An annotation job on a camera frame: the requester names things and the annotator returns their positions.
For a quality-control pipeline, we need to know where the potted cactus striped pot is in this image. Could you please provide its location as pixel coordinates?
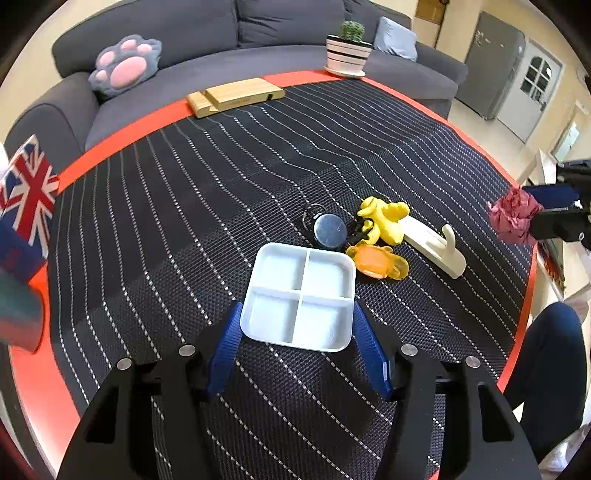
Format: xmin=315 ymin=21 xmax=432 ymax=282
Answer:
xmin=325 ymin=21 xmax=373 ymax=75

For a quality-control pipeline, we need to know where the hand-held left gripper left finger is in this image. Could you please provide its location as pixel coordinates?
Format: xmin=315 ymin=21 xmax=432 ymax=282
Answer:
xmin=56 ymin=301 xmax=245 ymax=480

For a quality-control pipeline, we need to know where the yellow rubber toy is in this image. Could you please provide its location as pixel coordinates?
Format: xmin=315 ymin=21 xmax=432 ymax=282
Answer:
xmin=358 ymin=196 xmax=411 ymax=245

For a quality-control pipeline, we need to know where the dark grey sofa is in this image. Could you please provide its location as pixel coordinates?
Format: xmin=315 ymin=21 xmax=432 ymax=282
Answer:
xmin=2 ymin=0 xmax=469 ymax=153

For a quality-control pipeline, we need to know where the grey pink paw cushion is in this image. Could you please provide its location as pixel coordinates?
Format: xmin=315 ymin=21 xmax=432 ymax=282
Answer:
xmin=89 ymin=37 xmax=163 ymax=100

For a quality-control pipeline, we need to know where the pink paper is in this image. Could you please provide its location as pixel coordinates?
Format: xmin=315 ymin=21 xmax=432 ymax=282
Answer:
xmin=487 ymin=187 xmax=544 ymax=245

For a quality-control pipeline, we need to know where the flag print tissue box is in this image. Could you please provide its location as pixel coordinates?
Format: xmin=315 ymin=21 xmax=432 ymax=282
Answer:
xmin=0 ymin=134 xmax=61 ymax=282

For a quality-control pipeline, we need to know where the white plastic hook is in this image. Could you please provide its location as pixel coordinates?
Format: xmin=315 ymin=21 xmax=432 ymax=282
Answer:
xmin=402 ymin=217 xmax=467 ymax=279

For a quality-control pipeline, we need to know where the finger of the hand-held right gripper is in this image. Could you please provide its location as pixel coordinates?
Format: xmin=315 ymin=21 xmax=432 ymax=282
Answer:
xmin=530 ymin=209 xmax=583 ymax=243
xmin=522 ymin=159 xmax=591 ymax=206

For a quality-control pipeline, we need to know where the white divided tray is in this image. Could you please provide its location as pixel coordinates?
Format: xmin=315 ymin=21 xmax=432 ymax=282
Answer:
xmin=240 ymin=242 xmax=356 ymax=354

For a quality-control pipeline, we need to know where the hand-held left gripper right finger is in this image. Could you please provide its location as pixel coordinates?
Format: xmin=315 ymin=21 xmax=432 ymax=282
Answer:
xmin=353 ymin=302 xmax=542 ymax=480

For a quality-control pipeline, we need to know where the teal thermos bottle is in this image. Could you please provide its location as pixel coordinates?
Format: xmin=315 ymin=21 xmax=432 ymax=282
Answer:
xmin=0 ymin=270 xmax=44 ymax=355

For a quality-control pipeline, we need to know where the white panelled door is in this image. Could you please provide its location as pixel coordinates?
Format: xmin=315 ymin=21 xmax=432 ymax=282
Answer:
xmin=496 ymin=39 xmax=565 ymax=144

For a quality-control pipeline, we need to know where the wooden phone stand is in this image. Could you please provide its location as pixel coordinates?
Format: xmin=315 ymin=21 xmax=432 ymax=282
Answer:
xmin=187 ymin=78 xmax=286 ymax=119

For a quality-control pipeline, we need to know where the orange translucent toy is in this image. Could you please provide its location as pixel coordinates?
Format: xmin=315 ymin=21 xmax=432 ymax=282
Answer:
xmin=345 ymin=244 xmax=410 ymax=281

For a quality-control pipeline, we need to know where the white pot saucer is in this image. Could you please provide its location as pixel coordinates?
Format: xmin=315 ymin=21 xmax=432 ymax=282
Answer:
xmin=323 ymin=65 xmax=366 ymax=79

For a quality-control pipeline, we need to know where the black round keychain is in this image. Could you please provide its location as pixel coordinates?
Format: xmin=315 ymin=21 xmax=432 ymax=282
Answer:
xmin=301 ymin=203 xmax=370 ymax=251

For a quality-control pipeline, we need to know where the light blue cushion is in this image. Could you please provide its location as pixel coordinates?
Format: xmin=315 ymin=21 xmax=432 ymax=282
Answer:
xmin=373 ymin=16 xmax=419 ymax=62

